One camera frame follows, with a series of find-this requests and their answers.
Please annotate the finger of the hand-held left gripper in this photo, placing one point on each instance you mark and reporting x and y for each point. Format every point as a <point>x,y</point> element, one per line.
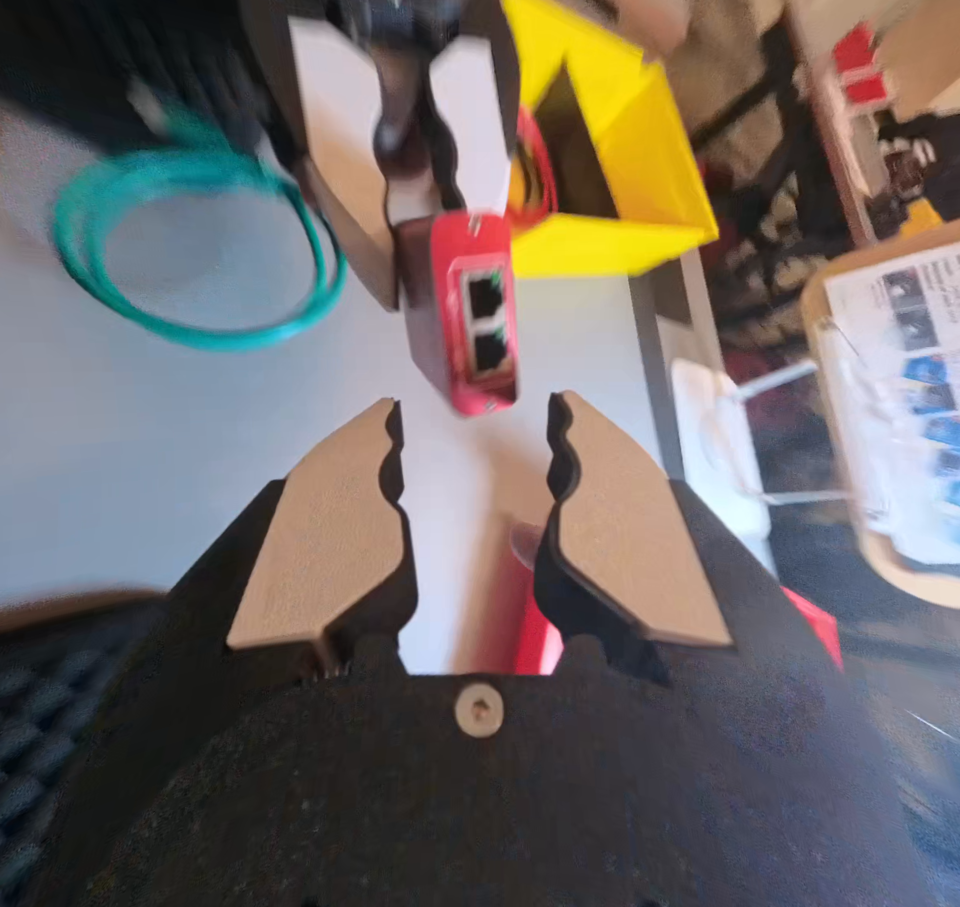
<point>476,112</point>
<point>337,134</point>

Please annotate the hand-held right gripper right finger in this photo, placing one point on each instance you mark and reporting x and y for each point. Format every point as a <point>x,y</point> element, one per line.
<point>630,539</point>

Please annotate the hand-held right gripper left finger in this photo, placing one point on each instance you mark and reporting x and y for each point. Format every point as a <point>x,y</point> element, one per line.
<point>330,539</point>

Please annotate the smooth red plastic bin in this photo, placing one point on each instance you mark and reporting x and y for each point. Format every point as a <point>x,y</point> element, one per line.
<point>540,637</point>

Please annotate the yellow plastic bin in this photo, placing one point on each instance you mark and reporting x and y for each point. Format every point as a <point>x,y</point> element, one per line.
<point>600,247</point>

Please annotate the red network switch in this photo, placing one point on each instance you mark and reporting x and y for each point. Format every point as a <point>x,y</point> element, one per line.
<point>435,322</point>

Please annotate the person's left hand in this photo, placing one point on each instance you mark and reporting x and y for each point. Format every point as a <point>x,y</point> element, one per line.
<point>405,149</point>

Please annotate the person's right hand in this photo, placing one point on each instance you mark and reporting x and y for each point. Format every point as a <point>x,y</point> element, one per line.
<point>526,543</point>

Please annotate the instruction sheet on stand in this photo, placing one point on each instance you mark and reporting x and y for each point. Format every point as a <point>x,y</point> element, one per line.
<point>720,434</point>

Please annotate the printed instruction sheet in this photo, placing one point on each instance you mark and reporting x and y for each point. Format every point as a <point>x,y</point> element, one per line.
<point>885,307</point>

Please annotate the black mesh chair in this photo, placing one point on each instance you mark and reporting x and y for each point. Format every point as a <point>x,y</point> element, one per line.
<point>45,734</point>

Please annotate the small red bin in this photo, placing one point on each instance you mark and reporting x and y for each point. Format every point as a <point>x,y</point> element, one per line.
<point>859,59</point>

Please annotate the small yellow bin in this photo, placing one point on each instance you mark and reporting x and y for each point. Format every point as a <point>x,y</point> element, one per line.
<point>921,218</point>

